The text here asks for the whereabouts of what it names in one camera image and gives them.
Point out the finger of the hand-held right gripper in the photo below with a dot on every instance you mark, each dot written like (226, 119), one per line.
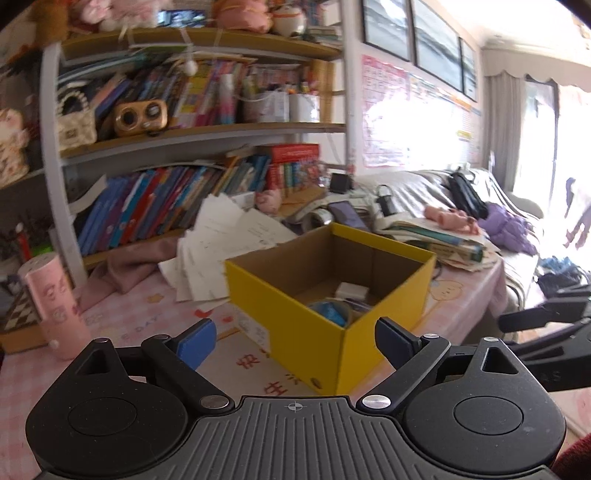
(531, 317)
(554, 339)

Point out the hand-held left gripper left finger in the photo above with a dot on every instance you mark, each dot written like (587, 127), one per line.
(197, 344)

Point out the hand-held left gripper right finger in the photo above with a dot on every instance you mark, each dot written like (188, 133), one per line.
(396, 346)

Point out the white charger plug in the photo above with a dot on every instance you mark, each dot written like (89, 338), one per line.
(352, 290)

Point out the blue yarn tassel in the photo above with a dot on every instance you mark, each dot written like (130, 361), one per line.
(328, 311)

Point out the yellow cardboard box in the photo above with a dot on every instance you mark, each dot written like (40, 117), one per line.
(277, 300)

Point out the person's right forearm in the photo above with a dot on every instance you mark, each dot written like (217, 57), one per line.
(575, 461)

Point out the pink checkered desktop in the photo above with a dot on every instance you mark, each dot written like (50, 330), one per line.
(138, 323)

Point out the clear tape roll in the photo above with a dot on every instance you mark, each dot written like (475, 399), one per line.
(352, 316)

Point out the blue cloth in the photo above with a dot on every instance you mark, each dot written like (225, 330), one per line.
(561, 265)

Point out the purple plush toy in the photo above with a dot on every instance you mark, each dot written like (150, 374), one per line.
(505, 228)

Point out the pink cloth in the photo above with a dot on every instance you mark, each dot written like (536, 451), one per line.
(138, 263)

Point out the pile of white papers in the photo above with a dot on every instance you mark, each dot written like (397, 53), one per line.
(221, 240)

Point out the stack of workbooks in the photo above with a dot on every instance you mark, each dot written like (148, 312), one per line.
(438, 244)

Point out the pink doll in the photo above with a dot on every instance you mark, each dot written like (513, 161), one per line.
(448, 219)

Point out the dark phone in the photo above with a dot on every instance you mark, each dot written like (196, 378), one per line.
(348, 215)

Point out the black bag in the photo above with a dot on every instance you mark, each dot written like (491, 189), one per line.
(466, 194)

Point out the black charger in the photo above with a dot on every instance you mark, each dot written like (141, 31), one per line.
(385, 203)

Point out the pink cylinder holder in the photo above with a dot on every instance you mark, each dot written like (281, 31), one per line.
(55, 314)

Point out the white tape roll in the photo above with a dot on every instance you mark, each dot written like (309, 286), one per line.
(317, 219)

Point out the row of blue books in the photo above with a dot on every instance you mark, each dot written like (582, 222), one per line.
(161, 198)

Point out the pink pig toy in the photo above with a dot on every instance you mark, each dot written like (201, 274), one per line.
(268, 201)

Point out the grey covered sofa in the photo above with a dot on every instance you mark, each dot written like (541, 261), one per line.
(415, 184)

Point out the small black screen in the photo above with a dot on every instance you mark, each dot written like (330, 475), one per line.
(340, 183)

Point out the brown envelope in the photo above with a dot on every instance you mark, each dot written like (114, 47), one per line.
(302, 201)

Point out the chessboard box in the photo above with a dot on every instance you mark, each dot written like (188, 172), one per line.
(21, 314)

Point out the row of small books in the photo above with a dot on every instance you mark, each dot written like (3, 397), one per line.
(295, 175)

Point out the bunch of pens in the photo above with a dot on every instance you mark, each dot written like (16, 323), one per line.
(21, 244)

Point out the grey curtain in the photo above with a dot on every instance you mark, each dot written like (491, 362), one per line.
(503, 115)

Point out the red dictionary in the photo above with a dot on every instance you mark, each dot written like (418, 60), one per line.
(295, 153)

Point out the gold retro radio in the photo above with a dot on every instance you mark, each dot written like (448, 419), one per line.
(141, 117)

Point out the pink alphabet poster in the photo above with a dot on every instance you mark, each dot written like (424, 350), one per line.
(383, 110)

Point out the pastel gradient bottle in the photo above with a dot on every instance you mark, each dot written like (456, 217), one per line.
(227, 101)

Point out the white patterned pen holder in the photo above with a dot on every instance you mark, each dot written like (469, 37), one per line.
(265, 108)

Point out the cream pearl handbag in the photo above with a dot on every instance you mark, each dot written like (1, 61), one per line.
(76, 129)

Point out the row of colourful books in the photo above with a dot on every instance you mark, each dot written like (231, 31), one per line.
(203, 92)

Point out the white wooden bookshelf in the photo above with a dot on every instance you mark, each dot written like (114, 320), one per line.
(51, 138)

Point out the plain white pen holder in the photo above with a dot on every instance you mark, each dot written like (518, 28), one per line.
(304, 108)

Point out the lucky cat figure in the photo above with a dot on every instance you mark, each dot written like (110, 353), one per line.
(11, 147)

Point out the white hanging ball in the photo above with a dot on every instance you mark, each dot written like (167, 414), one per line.
(190, 68)

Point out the pink plush toy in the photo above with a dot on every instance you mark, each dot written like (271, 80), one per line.
(242, 16)

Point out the white cat figurine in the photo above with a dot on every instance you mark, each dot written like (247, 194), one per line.
(288, 21)

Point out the brown plush toy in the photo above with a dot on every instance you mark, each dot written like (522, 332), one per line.
(48, 21)

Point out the white wall chart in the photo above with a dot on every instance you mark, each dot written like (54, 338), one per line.
(438, 124)

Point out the narrow black picture frame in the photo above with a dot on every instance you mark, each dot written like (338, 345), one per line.
(468, 69)

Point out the large black picture frame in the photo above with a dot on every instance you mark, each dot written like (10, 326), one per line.
(436, 41)

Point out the small black picture frame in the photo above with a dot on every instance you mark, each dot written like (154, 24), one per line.
(385, 25)

